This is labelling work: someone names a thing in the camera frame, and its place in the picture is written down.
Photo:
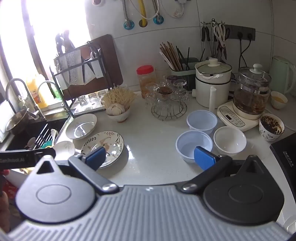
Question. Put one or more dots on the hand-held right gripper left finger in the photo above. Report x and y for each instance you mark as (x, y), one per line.
(97, 156)

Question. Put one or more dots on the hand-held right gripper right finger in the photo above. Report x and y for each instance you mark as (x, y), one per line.
(203, 158)

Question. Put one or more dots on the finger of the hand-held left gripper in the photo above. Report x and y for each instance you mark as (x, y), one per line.
(47, 151)

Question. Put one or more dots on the small white leaf plate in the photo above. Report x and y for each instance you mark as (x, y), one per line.
(66, 148)

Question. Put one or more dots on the floral patterned plate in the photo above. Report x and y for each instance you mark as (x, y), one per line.
(112, 143)

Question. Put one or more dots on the translucent plastic bowl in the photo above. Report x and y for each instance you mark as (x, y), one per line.
(201, 120)
(188, 143)

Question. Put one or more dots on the white ceramic bowl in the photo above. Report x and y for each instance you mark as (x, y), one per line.
(229, 139)

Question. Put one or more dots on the white plate with grey leaves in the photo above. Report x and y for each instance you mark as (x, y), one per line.
(81, 127)

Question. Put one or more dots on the white spoon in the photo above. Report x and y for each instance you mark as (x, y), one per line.
(53, 134)

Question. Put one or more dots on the black sink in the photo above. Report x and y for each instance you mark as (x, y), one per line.
(25, 136)

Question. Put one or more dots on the steel pot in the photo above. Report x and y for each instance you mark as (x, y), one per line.
(16, 121)

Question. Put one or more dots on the white bowl with pink rim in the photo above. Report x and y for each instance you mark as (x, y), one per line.
(120, 117)

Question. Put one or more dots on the garlic bulb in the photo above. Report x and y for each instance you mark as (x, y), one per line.
(114, 109)

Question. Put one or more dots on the white kettle heating base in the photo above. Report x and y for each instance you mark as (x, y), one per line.
(233, 118)

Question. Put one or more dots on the clear drinking glass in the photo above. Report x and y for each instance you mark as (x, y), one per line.
(82, 101)
(92, 98)
(102, 95)

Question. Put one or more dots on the green bottle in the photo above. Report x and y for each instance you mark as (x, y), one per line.
(55, 90)

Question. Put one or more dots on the orange detergent bottle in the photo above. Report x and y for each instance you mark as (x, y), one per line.
(34, 91)

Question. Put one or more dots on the dish rack with cutting board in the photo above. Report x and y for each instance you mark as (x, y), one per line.
(69, 92)

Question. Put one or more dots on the bundle of dry noodles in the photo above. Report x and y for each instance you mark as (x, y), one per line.
(119, 96)

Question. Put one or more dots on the chrome faucet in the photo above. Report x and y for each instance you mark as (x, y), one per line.
(44, 84)

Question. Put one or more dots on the speckled patterned bowl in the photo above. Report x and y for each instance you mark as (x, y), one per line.
(268, 135)

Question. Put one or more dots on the dark metal faucet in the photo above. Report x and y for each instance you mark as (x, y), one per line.
(9, 90)

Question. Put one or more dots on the cluster of clear glass cups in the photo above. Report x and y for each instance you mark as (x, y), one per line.
(178, 90)

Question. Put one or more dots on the white electric pot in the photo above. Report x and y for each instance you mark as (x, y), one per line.
(208, 81)

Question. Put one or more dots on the amber glass cup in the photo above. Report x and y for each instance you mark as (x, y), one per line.
(164, 90)

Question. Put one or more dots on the glass kettle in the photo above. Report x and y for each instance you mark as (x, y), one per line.
(252, 92)

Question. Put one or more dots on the black induction cooker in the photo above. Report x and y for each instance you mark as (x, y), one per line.
(285, 160)

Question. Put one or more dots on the green chopstick holder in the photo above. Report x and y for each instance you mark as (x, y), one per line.
(189, 74)

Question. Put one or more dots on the hammered cleaver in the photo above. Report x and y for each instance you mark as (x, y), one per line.
(74, 67)

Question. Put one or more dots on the jar with red lid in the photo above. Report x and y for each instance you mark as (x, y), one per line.
(145, 78)

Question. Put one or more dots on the small bowl with yellow liquid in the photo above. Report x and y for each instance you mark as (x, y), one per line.
(278, 100)

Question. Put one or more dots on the brown cutting board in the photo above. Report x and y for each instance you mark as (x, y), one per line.
(108, 60)

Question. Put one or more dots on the bundle of wooden chopsticks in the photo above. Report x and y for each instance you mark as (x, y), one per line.
(171, 56)

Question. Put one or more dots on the pale green kettle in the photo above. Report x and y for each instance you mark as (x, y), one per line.
(283, 74)

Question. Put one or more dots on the kitchen scissors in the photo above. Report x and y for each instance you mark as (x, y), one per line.
(220, 34)

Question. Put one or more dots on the scissors and utensils on hooks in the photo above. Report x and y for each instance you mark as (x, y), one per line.
(209, 32)

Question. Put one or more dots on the black wall socket strip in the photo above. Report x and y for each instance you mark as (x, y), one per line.
(242, 33)

